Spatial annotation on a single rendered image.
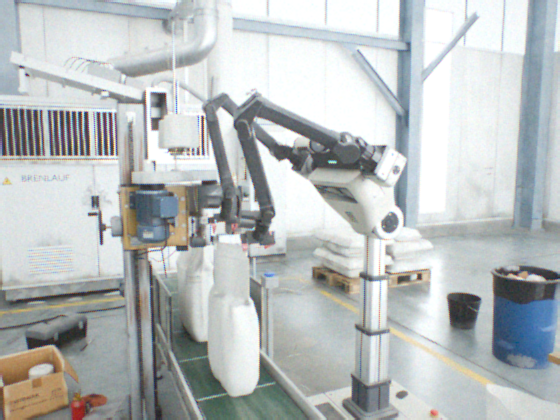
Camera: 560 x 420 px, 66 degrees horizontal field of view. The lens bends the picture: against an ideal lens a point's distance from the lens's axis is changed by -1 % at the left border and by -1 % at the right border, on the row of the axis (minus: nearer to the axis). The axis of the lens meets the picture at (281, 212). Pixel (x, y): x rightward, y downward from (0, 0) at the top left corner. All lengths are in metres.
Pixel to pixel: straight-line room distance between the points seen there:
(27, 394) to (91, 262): 2.34
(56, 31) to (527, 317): 5.92
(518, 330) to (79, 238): 4.13
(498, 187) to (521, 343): 6.64
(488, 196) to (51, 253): 7.94
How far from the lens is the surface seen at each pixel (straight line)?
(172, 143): 2.11
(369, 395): 2.22
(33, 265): 5.12
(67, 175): 4.98
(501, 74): 10.03
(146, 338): 2.51
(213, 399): 2.19
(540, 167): 10.18
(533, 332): 3.58
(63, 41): 6.45
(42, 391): 3.02
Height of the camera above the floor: 1.48
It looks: 7 degrees down
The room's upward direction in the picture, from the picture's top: straight up
